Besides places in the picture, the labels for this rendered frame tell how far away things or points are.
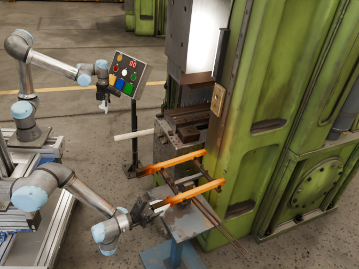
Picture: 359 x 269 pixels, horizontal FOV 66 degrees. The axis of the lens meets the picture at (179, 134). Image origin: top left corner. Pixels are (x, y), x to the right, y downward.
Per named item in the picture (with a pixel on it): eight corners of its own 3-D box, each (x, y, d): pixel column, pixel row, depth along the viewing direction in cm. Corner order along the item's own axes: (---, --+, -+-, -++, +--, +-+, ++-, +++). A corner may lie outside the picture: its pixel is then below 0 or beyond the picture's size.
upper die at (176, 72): (179, 85, 164) (181, 70, 158) (166, 71, 178) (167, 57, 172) (238, 77, 180) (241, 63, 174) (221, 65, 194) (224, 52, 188)
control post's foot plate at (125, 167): (127, 180, 271) (126, 173, 265) (121, 165, 286) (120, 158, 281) (148, 174, 279) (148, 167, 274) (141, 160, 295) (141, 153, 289)
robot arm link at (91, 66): (75, 68, 170) (93, 68, 172) (77, 61, 178) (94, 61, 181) (76, 80, 174) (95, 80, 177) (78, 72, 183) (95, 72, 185)
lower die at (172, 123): (175, 133, 185) (176, 123, 180) (163, 117, 199) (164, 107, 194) (227, 122, 201) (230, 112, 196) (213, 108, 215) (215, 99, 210)
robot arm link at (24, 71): (16, 117, 182) (2, 33, 151) (22, 105, 194) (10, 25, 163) (36, 118, 185) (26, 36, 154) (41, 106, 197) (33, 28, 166)
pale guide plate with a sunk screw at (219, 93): (217, 117, 155) (223, 90, 145) (209, 109, 161) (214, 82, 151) (220, 116, 156) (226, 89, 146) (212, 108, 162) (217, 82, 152)
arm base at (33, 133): (12, 141, 179) (8, 129, 173) (22, 128, 191) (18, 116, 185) (37, 142, 180) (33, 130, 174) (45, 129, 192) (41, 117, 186)
